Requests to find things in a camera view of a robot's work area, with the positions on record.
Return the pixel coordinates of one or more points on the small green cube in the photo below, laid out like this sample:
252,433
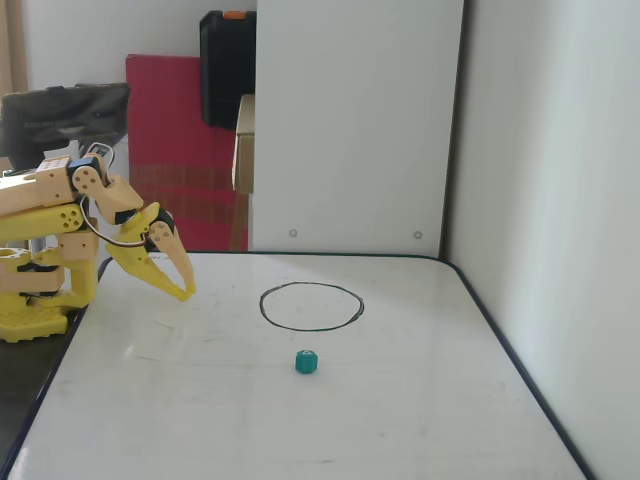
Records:
306,362

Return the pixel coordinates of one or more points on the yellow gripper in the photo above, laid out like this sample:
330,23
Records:
136,239

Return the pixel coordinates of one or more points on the black plastic tool case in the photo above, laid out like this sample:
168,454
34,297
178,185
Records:
225,70

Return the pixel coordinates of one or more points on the yellow perforated robot base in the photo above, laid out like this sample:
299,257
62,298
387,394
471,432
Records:
30,322

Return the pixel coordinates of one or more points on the beige curtain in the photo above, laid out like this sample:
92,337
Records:
10,45

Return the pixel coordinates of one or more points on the white dry-erase board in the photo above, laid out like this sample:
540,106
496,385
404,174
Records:
300,415

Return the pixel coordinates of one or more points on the brown cardboard box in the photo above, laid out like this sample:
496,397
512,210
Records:
245,150

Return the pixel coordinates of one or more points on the white upright panel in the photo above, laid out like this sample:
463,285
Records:
355,125

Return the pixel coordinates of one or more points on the red board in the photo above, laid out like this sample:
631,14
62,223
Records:
170,125

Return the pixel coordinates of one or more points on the yellow and peach robot arm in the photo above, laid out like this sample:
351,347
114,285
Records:
35,197

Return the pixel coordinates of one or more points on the black drawn circle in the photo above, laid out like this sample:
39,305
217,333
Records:
261,306

